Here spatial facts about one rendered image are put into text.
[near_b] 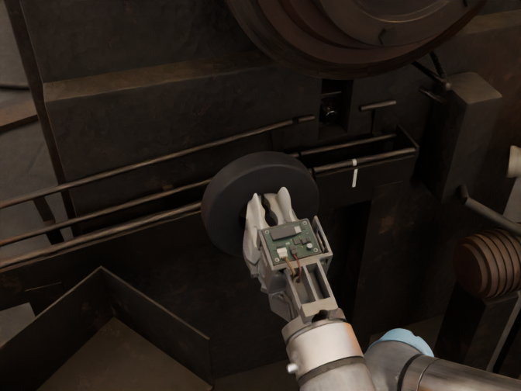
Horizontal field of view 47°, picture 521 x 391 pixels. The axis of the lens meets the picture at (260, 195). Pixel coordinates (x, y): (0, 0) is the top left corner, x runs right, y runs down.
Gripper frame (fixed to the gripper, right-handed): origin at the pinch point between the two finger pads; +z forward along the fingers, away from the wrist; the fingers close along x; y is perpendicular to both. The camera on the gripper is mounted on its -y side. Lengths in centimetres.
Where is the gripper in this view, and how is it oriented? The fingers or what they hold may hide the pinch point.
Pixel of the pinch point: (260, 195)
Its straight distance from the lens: 76.8
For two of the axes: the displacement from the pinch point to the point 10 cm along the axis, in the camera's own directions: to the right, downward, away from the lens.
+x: -9.5, 2.2, -2.1
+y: 0.6, -5.5, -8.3
